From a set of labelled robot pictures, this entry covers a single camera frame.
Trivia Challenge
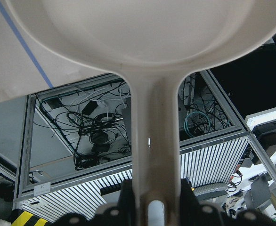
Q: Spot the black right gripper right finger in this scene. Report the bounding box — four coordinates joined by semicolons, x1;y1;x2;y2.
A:
174;179;223;226

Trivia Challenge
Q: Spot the white plastic dustpan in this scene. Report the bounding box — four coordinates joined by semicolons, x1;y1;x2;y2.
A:
7;0;276;226

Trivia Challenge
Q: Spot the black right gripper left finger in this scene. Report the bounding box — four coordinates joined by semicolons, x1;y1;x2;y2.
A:
95;179;143;226

